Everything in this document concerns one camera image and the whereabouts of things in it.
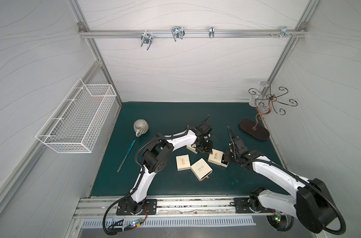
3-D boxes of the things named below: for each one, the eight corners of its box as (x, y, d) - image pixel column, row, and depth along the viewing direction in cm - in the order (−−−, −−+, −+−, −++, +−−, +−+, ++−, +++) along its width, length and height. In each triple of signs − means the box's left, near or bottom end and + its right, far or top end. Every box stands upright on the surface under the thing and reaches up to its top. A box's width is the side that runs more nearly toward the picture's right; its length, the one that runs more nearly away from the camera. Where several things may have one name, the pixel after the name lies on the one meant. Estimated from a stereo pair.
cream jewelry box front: (201, 184, 82) (201, 182, 80) (189, 168, 88) (189, 166, 86) (213, 173, 86) (214, 171, 84) (201, 159, 92) (202, 157, 89)
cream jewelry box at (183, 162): (177, 171, 87) (177, 169, 84) (175, 158, 92) (175, 156, 89) (191, 169, 88) (191, 167, 85) (188, 156, 93) (188, 154, 90)
